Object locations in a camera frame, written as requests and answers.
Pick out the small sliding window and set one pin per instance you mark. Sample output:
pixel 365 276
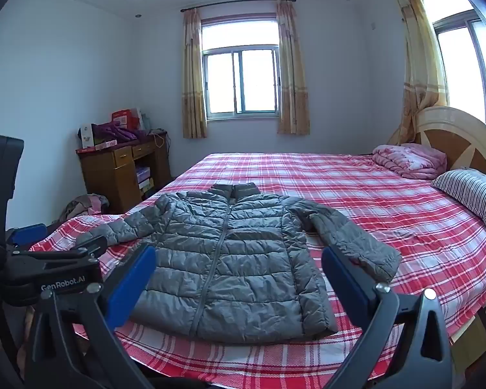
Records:
pixel 255 81

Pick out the black curtain rod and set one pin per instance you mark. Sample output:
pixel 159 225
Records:
pixel 235 3

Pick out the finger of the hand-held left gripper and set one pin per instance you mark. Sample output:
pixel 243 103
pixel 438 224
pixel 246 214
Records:
pixel 91 245
pixel 28 235

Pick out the striped pillow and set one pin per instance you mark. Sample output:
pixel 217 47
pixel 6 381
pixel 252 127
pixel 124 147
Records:
pixel 474 194

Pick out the pile of clothes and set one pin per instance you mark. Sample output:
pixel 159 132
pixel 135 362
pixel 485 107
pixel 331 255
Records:
pixel 85 206

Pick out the wooden bed headboard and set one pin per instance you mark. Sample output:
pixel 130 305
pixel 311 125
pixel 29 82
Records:
pixel 461 142

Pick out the printed cardboard box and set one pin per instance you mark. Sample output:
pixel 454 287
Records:
pixel 143 174

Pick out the grey puffer jacket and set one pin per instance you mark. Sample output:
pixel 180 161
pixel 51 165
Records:
pixel 235 259

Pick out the white printed box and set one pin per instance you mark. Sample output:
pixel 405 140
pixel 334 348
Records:
pixel 87 135

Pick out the flat pink box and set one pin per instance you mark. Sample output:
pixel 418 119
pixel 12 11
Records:
pixel 105 145

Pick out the long beige patterned curtain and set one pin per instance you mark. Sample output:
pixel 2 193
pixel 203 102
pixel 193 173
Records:
pixel 421 69

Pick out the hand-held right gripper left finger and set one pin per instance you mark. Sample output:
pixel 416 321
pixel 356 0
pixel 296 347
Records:
pixel 131 287

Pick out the large sliding window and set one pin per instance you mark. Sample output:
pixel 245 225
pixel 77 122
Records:
pixel 461 60

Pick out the brown wooden desk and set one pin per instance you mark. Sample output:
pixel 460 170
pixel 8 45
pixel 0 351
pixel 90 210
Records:
pixel 105 178

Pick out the red gift box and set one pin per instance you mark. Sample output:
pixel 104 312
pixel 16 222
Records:
pixel 123 117

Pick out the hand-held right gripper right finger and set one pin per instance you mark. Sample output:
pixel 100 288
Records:
pixel 346 287

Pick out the folded pink quilt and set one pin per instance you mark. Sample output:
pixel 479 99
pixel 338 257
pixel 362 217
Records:
pixel 409 160

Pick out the purple clothes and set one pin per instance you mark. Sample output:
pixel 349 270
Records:
pixel 113 131

